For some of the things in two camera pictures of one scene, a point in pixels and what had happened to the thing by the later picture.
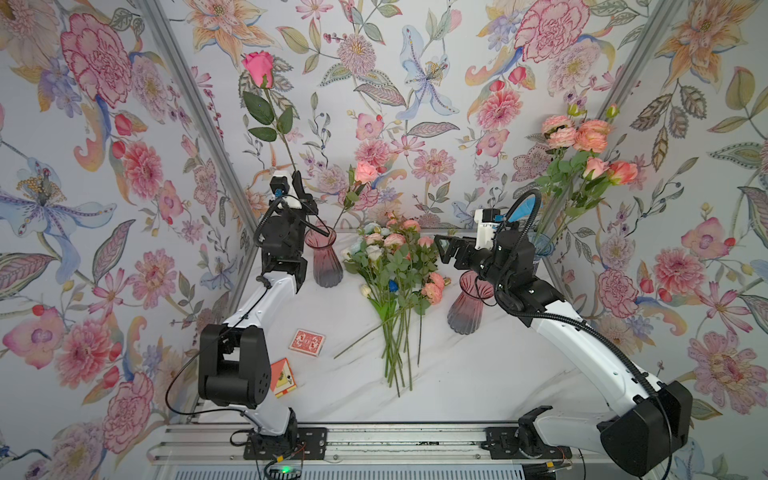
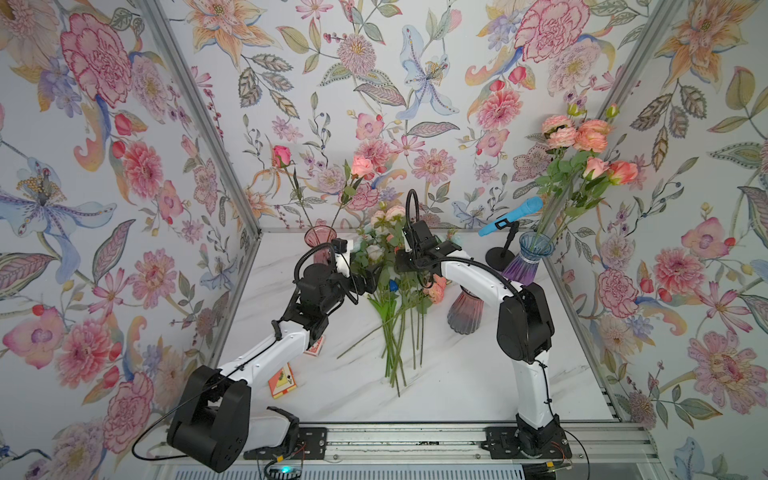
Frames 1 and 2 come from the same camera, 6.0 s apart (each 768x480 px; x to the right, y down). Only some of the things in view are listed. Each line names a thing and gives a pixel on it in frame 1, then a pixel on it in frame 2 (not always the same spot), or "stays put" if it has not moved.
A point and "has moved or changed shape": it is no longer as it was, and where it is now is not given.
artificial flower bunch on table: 395,261 stays put
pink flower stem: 589,193 stays put
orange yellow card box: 282,381 stays put
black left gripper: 306,208 to 368,284
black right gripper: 460,247 to 402,261
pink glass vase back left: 327,268 stays put
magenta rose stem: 259,66 has moved or changed shape
